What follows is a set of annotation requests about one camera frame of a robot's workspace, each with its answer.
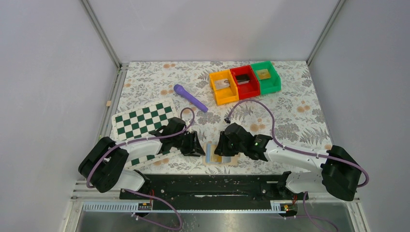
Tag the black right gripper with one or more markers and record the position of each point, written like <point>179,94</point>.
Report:
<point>226,145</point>

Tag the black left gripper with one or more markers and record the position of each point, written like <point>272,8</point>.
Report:
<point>188,143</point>

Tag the gold credit card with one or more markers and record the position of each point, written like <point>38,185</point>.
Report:
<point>263,74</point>
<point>214,158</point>

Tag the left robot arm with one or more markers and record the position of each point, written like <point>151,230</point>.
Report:
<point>104,166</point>

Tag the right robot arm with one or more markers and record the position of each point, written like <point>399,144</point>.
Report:
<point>333,170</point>

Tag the silver card in yellow bin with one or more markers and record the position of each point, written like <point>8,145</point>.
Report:
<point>221,84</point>

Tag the black card in red bin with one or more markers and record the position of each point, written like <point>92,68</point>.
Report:
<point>242,79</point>

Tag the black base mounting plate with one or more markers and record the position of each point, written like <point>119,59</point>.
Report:
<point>218,189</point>

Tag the yellow plastic bin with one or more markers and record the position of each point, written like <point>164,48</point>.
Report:
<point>226,95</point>

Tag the green white chessboard mat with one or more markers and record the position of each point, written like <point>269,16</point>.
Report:
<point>138,122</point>

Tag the purple toy microphone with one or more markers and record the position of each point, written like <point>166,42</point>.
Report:
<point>182,92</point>

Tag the red plastic bin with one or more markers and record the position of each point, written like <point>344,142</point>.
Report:
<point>247,83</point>

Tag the floral patterned table mat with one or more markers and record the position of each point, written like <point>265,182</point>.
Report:
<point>293,114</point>

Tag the green plastic bin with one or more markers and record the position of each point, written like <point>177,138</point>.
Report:
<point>271,85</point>

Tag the white slotted cable duct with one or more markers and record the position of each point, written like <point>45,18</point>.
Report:
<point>144,207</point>

